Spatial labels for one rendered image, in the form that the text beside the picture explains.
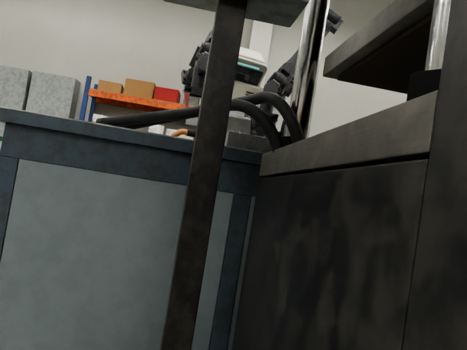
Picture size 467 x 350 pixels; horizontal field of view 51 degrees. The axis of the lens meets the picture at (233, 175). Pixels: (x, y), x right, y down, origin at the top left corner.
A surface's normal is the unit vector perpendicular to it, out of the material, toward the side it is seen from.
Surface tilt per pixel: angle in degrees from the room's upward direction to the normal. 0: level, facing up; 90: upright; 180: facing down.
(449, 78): 90
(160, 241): 90
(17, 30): 90
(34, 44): 90
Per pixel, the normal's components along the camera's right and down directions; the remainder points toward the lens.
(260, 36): 0.07, -0.04
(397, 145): -0.98, -0.16
